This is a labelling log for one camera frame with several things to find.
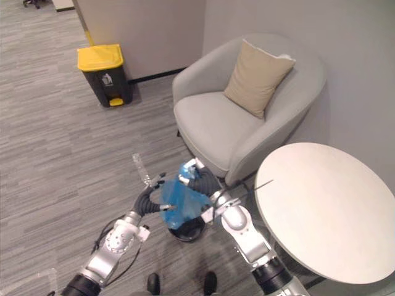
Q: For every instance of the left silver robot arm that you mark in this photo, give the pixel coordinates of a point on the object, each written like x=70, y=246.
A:
x=108, y=246

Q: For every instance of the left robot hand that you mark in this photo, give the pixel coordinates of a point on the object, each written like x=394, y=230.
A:
x=147, y=202

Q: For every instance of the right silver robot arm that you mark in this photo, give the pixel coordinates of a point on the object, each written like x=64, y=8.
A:
x=247, y=234

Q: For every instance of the yellow-black corner guard strip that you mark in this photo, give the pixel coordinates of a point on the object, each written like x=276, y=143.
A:
x=87, y=27

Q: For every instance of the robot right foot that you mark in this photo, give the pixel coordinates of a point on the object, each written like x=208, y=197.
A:
x=210, y=282

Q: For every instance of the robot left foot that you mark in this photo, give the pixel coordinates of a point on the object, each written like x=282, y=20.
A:
x=153, y=283

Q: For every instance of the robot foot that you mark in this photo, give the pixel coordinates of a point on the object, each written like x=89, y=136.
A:
x=153, y=283
x=210, y=282

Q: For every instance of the clear plastic bottle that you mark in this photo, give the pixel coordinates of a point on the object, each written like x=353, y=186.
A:
x=141, y=169

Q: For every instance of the office chair base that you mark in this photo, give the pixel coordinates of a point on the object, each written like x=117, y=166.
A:
x=31, y=3

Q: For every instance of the round white tea table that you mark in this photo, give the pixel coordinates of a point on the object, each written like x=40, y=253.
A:
x=327, y=212

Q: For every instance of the small black bin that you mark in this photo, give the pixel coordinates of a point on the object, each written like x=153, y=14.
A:
x=188, y=230

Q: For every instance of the large yellow-lidded trash can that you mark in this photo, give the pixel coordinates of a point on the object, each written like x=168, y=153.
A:
x=104, y=74

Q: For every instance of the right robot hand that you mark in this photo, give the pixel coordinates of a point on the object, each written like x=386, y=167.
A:
x=201, y=181

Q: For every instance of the beige cushion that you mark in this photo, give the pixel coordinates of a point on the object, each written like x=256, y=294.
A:
x=257, y=78

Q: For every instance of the blue plastic trash bag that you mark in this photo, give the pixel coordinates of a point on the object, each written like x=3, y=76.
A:
x=182, y=200

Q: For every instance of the grey armchair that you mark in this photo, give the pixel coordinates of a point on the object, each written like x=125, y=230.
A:
x=243, y=111

